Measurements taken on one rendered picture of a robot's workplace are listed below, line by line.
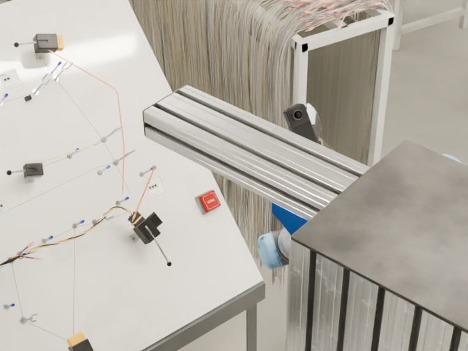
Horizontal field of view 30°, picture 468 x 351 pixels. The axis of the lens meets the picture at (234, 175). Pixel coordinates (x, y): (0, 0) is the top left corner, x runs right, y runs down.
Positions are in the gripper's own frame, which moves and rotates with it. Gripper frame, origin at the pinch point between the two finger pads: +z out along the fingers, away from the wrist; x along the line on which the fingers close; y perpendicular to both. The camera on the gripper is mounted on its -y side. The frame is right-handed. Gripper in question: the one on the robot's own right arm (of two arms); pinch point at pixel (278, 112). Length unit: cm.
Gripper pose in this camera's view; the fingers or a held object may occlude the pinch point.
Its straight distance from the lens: 201.0
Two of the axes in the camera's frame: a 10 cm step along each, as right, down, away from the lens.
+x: 9.0, -3.6, 2.3
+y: 1.4, 7.5, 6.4
